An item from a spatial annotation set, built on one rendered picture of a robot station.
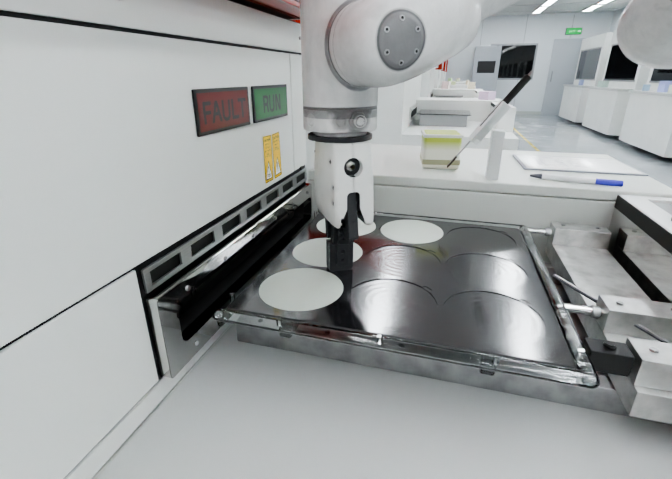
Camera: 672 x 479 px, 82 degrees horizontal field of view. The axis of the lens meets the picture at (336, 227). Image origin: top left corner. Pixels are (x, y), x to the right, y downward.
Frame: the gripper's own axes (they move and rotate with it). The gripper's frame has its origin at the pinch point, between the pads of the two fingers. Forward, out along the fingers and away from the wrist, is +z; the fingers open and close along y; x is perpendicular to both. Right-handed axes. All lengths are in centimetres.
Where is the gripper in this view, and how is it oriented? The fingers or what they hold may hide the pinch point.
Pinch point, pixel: (339, 254)
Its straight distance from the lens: 50.8
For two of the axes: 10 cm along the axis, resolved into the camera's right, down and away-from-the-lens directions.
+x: -9.6, 1.1, -2.8
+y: -3.0, -3.5, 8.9
